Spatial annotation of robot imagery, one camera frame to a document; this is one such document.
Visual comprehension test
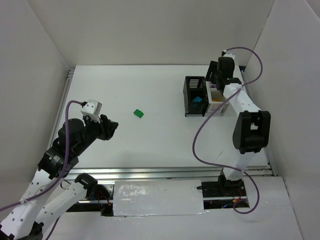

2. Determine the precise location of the black slotted container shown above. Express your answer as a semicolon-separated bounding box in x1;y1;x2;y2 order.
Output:
183;76;208;117

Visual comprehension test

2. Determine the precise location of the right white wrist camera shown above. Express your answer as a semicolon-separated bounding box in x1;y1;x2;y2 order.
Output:
221;50;236;60

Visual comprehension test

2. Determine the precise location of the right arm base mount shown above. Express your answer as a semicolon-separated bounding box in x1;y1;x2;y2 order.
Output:
196;181;249;210

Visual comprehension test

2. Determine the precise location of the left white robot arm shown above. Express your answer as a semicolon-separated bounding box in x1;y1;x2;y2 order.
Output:
0;114;119;240

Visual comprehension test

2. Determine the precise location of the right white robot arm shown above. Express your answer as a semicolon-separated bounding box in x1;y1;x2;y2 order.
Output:
205;52;271;189

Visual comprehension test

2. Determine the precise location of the green square lego brick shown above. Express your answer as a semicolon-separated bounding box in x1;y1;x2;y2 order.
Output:
133;109;144;118

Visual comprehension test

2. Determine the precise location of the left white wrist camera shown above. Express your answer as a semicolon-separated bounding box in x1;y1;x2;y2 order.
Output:
80;99;103;123

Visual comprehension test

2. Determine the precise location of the white taped cover panel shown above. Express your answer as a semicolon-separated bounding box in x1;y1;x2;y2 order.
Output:
113;180;205;217

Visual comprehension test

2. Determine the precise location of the teal flower printed lego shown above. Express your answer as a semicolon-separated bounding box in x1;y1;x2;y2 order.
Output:
192;96;203;105

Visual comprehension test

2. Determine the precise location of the white slotted container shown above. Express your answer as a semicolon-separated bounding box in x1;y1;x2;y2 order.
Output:
204;81;229;117

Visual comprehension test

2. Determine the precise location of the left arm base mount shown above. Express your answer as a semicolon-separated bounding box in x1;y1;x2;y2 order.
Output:
66;182;115;217

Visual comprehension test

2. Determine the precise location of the aluminium frame rail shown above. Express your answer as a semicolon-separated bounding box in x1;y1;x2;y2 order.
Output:
59;166;273;180

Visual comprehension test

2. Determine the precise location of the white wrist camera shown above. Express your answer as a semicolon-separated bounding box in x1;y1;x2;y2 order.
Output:
80;99;103;123
221;50;236;60

